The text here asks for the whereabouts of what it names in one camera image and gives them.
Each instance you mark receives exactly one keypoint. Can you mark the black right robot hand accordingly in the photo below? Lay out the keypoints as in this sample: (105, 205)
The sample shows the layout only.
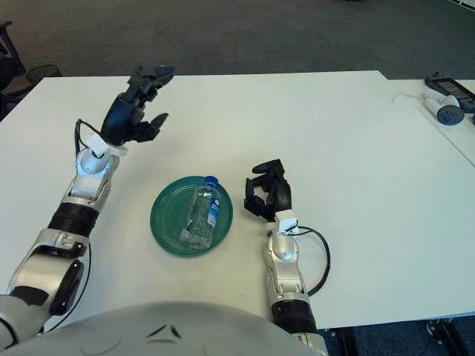
(282, 194)

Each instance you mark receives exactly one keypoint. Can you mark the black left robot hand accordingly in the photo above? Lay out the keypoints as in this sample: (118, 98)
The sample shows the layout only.
(118, 118)

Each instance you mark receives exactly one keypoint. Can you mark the clear plastic water bottle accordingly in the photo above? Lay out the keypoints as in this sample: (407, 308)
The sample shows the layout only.
(202, 215)

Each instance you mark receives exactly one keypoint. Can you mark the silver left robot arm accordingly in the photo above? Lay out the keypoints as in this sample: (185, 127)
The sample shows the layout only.
(41, 263)

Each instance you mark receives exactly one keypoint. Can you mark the green round plate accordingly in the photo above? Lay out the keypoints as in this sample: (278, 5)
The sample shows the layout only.
(167, 222)

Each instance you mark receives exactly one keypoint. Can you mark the black mesh waste bin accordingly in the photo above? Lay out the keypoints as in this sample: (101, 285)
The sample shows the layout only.
(42, 71)

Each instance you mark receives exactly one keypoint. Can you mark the black office chair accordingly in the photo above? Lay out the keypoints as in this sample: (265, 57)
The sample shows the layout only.
(9, 72)

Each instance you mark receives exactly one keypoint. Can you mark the grey robot torso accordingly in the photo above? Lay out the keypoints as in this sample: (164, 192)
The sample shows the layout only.
(167, 330)

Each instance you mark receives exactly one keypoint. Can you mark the white grey VR controller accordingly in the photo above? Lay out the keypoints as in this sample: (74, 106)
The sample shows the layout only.
(447, 114)

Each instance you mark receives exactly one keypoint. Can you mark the black handheld screen controller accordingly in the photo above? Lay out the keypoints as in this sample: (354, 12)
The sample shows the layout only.
(449, 87)

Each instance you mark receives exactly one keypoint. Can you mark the black table leg frame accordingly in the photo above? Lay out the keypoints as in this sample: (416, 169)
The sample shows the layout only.
(347, 343)
(451, 335)

